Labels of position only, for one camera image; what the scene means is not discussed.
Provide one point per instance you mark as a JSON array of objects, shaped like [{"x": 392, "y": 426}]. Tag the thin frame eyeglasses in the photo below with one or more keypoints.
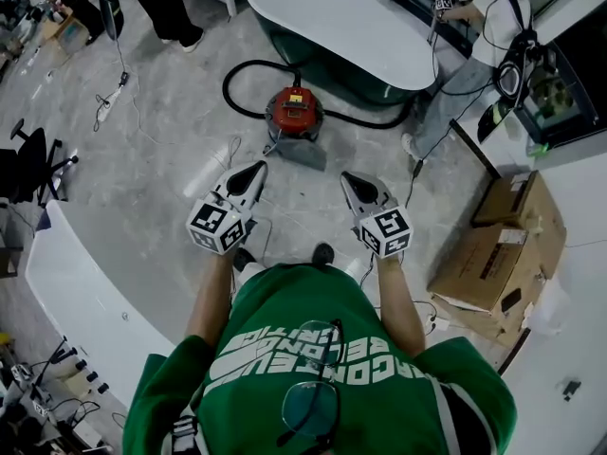
[{"x": 310, "y": 413}]

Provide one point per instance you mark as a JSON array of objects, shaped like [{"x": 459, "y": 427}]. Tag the green printed t-shirt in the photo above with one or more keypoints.
[{"x": 308, "y": 301}]

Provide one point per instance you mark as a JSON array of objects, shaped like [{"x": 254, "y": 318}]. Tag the black shoe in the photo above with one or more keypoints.
[
  {"x": 244, "y": 259},
  {"x": 324, "y": 254}
]

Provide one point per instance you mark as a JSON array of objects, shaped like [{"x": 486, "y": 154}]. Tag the brown cardboard box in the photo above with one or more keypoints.
[
  {"x": 531, "y": 206},
  {"x": 479, "y": 273}
]

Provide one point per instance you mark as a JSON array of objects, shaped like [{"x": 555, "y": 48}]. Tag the person's right forearm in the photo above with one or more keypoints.
[{"x": 400, "y": 301}]

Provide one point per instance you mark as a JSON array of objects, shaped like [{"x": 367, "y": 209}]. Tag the white bathtub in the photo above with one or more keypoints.
[{"x": 109, "y": 278}]

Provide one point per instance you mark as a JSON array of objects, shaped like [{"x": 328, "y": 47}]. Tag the red lid vacuum cleaner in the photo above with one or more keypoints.
[{"x": 294, "y": 112}]

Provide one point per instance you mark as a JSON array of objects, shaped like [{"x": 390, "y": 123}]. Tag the small black bracket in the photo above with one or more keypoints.
[{"x": 571, "y": 390}]

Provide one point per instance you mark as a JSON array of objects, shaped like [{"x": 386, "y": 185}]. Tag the person's left forearm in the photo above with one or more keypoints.
[{"x": 208, "y": 296}]

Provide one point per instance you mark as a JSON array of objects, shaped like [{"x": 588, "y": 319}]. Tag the black tub faucet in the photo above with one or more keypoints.
[{"x": 57, "y": 356}]

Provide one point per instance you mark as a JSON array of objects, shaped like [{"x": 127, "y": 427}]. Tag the dark green bathtub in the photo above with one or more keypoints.
[{"x": 341, "y": 22}]

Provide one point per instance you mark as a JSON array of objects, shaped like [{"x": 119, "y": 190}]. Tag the black faucet knob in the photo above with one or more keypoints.
[
  {"x": 72, "y": 351},
  {"x": 81, "y": 363},
  {"x": 102, "y": 388},
  {"x": 91, "y": 376}
]

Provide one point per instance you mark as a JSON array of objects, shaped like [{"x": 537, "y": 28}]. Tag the black office chair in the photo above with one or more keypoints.
[{"x": 33, "y": 159}]

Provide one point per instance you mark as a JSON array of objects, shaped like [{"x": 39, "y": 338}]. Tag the black smartphone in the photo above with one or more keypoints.
[{"x": 510, "y": 300}]

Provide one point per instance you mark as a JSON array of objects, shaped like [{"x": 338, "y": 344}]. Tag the white power strip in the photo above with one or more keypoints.
[{"x": 108, "y": 106}]

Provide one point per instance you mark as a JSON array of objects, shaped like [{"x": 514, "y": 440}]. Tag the light grey trousers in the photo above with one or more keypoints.
[{"x": 251, "y": 273}]

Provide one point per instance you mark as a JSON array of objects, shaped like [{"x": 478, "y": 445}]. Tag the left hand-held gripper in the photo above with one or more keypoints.
[{"x": 213, "y": 225}]

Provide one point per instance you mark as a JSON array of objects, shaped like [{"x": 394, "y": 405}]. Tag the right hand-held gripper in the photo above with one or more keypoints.
[{"x": 386, "y": 232}]

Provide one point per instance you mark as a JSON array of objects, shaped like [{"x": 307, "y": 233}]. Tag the grey cloth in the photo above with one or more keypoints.
[{"x": 303, "y": 154}]

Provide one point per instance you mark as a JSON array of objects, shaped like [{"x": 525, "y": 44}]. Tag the black power adapter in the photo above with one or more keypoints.
[{"x": 417, "y": 168}]

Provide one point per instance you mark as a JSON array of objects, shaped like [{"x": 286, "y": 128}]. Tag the open cardboard box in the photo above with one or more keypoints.
[{"x": 68, "y": 31}]

